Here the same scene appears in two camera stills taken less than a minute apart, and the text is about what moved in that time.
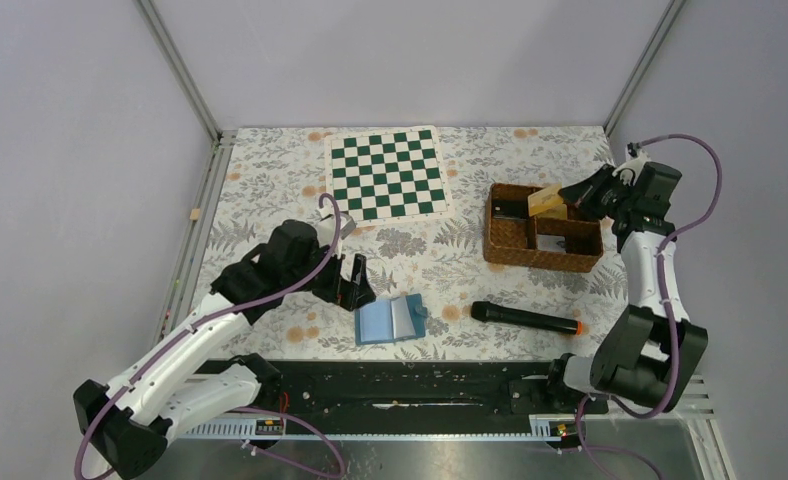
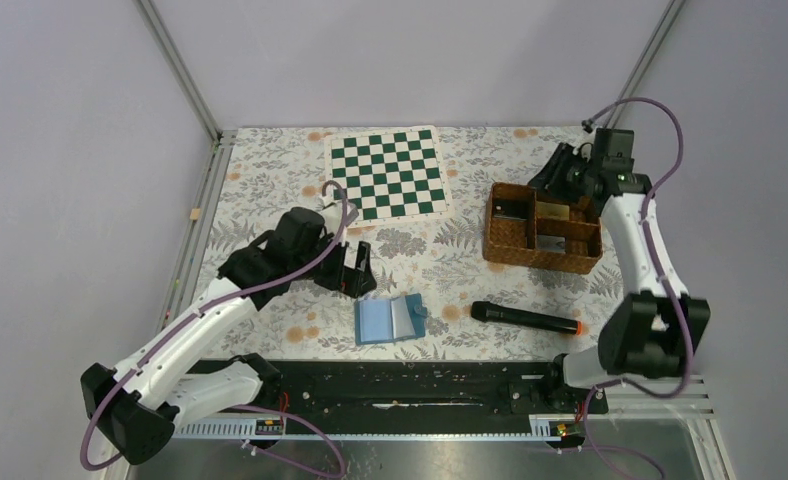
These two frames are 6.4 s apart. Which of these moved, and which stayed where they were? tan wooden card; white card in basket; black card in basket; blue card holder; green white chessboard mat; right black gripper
Moved: right black gripper; tan wooden card
Stayed: black card in basket; white card in basket; green white chessboard mat; blue card holder
